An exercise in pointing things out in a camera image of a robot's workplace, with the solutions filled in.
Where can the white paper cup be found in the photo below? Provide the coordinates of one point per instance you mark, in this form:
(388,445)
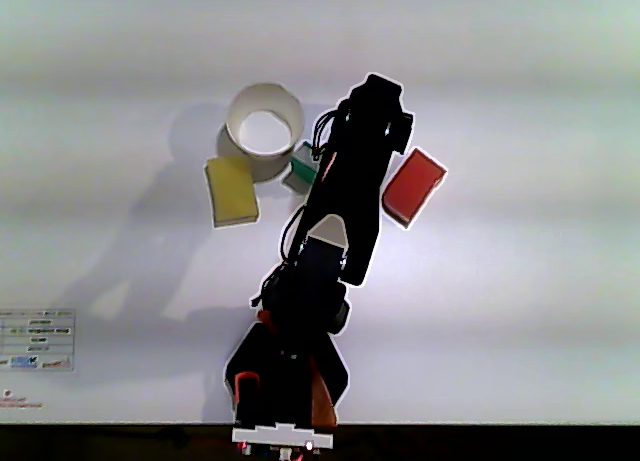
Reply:
(282,101)

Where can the green and white sponge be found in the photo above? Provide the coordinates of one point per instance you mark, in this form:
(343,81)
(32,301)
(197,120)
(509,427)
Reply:
(301,168)

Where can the flat red sponge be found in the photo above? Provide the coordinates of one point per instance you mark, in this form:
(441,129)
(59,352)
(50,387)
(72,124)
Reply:
(414,186)

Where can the printed paper label sheet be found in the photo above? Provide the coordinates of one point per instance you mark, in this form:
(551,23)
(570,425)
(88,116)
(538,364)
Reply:
(37,338)

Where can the yellow sponge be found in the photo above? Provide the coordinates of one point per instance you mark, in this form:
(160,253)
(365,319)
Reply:
(231,188)

